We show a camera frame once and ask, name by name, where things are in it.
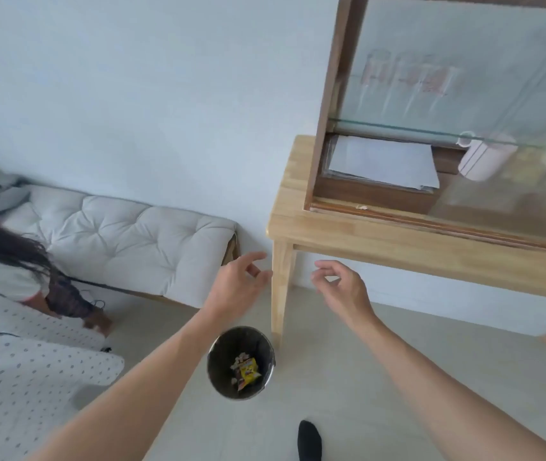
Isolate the yellow snack wrapper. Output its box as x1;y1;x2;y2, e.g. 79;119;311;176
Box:
239;358;260;384

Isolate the person's left hand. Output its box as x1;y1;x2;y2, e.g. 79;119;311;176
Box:
203;252;273;326

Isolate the white mug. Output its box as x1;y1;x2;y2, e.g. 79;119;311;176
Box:
457;131;519;182

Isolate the person's black sock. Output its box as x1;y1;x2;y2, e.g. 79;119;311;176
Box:
298;420;324;461

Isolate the person's left forearm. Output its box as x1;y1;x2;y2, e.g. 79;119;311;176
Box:
26;303;242;461

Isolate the light wooden table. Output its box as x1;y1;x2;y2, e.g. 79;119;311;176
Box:
266;135;546;351

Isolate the stack of white paper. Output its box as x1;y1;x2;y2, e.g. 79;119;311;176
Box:
327;135;441;193

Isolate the person's right hand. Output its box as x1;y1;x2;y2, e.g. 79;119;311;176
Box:
311;260;380;332

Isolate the person's right forearm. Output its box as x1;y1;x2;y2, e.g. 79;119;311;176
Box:
355;316;546;461

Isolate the clear drinking glass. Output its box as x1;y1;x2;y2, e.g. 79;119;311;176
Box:
361;50;391;113
422;62;458;116
390;53;424;116

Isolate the glass shelf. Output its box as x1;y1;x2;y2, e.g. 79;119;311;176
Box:
328;118;546;150

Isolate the white tufted bench cushion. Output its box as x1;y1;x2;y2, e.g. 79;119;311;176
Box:
0;184;238;309

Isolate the round black trash bin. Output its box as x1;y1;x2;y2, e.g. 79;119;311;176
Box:
207;326;276;402

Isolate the white dotted bed sheet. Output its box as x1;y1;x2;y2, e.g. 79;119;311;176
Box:
0;282;125;461

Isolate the dark wooden glass cabinet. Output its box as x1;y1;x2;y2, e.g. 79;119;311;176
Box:
304;0;546;256

